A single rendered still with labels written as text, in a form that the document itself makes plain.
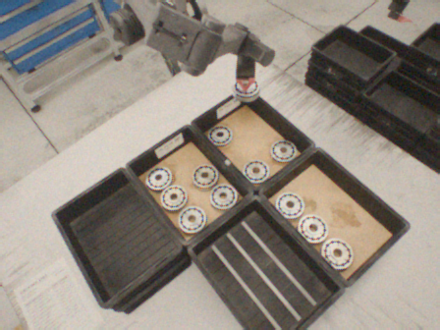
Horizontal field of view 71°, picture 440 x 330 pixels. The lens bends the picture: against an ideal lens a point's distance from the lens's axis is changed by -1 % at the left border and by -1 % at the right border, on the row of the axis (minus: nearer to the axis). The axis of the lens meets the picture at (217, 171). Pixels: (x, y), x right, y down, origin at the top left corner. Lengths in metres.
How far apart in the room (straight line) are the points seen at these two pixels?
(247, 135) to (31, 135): 1.97
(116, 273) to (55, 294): 0.31
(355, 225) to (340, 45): 1.39
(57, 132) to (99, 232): 1.64
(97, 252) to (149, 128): 0.66
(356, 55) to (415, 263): 1.35
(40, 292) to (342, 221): 1.15
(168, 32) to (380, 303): 1.09
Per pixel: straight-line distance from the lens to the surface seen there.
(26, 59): 2.82
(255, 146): 1.29
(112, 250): 1.20
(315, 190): 1.22
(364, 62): 2.23
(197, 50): 0.63
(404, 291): 1.34
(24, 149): 2.83
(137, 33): 1.80
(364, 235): 1.20
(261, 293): 1.09
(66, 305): 1.37
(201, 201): 1.18
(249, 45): 1.03
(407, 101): 2.26
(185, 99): 1.65
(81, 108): 2.85
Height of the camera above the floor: 1.90
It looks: 61 degrees down
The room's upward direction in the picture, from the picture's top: 8 degrees counter-clockwise
